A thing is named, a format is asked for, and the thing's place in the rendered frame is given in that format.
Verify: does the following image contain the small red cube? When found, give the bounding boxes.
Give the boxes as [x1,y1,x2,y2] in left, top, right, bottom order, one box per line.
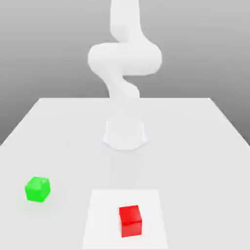
[118,204,143,238]

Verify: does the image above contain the small green cube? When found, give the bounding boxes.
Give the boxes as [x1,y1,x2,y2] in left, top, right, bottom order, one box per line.
[24,176,51,203]

